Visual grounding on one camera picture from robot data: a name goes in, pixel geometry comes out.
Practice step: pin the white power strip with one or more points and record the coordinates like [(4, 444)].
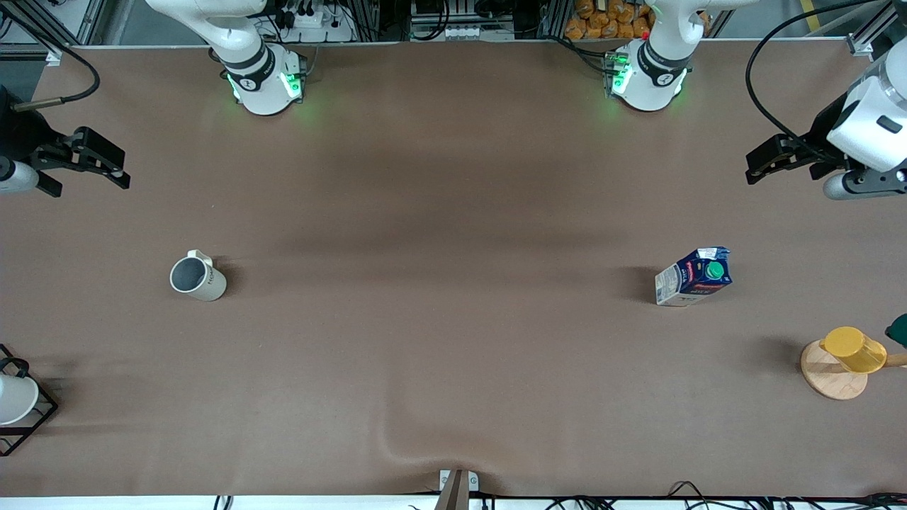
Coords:
[(312, 19)]

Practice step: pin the wooden mug stand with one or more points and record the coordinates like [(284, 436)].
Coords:
[(829, 379)]

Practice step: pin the white terminal block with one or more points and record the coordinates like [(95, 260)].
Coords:
[(460, 32)]

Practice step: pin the white cup in rack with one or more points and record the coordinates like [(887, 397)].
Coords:
[(15, 400)]

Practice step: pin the orange snack bags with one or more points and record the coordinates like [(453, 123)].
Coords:
[(602, 21)]

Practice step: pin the yellow plastic cup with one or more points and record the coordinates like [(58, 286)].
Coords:
[(854, 350)]

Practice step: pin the dark green cup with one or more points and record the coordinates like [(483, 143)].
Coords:
[(898, 331)]

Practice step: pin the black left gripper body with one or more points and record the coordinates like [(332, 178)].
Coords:
[(823, 134)]

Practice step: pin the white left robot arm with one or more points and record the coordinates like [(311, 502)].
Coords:
[(652, 78)]

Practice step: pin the white ceramic mug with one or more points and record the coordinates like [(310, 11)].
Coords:
[(207, 285)]

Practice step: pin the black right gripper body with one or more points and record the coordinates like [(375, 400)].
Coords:
[(20, 139)]

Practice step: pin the blue milk carton green cap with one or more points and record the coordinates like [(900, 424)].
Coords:
[(684, 280)]

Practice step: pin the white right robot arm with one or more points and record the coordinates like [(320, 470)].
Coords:
[(262, 85)]

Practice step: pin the aluminium frame profile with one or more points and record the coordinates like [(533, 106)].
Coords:
[(868, 39), (85, 21)]

